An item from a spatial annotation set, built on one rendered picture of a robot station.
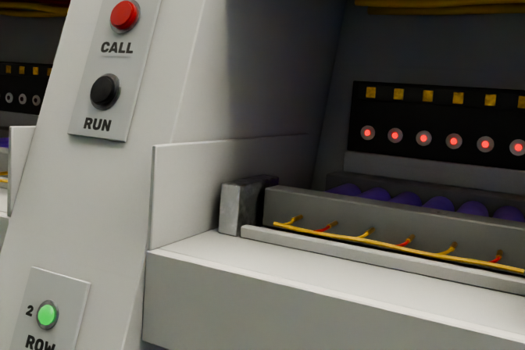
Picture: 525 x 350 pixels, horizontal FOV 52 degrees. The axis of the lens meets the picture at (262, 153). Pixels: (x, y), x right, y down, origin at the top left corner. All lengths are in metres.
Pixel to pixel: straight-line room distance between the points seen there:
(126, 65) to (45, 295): 0.12
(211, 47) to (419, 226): 0.14
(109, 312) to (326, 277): 0.10
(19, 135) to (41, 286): 0.08
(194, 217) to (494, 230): 0.15
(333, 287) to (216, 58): 0.14
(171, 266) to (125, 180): 0.05
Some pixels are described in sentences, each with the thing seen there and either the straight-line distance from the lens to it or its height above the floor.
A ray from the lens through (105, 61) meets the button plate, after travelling 0.31.
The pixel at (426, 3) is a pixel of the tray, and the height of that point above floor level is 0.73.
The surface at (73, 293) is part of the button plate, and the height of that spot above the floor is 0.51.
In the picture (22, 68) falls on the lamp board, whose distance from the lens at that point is 0.62.
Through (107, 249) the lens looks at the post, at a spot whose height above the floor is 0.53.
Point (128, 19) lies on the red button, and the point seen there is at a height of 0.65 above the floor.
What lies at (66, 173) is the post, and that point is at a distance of 0.31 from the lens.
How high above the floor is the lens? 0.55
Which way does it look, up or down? 9 degrees up
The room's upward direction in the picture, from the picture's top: 12 degrees clockwise
